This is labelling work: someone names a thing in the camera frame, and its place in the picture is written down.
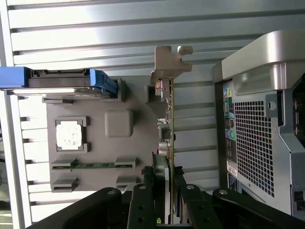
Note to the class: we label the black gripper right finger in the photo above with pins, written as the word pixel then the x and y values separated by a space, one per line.
pixel 197 210

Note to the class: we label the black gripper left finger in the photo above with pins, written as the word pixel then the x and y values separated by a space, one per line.
pixel 140 210

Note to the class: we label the grey plastic parts rack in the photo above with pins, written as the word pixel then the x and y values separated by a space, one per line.
pixel 133 152

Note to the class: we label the green RAM stick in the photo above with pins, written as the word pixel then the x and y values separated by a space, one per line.
pixel 95 165

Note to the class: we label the open grey PC case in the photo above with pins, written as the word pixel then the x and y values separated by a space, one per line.
pixel 252 133

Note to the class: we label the silver CPU chip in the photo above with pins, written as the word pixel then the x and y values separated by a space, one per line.
pixel 69 134

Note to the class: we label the hard disk in blue frame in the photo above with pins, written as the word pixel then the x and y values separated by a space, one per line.
pixel 59 81

